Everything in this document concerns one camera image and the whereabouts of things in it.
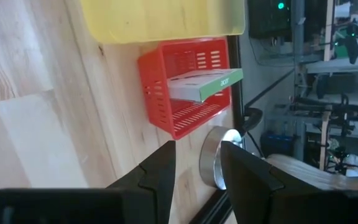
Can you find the white green Acer box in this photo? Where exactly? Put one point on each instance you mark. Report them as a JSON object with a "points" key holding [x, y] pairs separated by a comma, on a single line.
{"points": [[197, 85]]}

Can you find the black computer case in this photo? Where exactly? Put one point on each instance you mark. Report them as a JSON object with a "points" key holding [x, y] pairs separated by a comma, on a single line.
{"points": [[269, 21]]}

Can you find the metal shelving rack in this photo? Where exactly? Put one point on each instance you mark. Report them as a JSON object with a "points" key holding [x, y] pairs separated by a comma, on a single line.
{"points": [[331, 65]]}

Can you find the red slotted plastic basket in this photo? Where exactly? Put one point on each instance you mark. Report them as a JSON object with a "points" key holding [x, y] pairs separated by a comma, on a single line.
{"points": [[157, 93]]}

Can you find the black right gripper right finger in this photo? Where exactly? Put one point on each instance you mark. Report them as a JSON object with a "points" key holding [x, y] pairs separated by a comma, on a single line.
{"points": [[259, 199]]}

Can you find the white-shaded silver table lamp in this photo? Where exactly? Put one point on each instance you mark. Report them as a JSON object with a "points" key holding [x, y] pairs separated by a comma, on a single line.
{"points": [[210, 155]]}

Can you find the yellow translucent plastic bin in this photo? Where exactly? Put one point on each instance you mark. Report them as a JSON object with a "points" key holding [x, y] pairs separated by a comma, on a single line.
{"points": [[166, 18]]}

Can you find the black aluminium rig frame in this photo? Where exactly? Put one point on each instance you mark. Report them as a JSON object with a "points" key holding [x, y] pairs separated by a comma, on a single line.
{"points": [[236, 105]]}

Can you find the blue storage bin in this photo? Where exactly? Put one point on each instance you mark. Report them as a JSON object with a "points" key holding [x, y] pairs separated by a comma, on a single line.
{"points": [[277, 143]]}

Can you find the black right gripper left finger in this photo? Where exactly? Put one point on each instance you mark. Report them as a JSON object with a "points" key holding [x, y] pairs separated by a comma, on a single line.
{"points": [[141, 199]]}

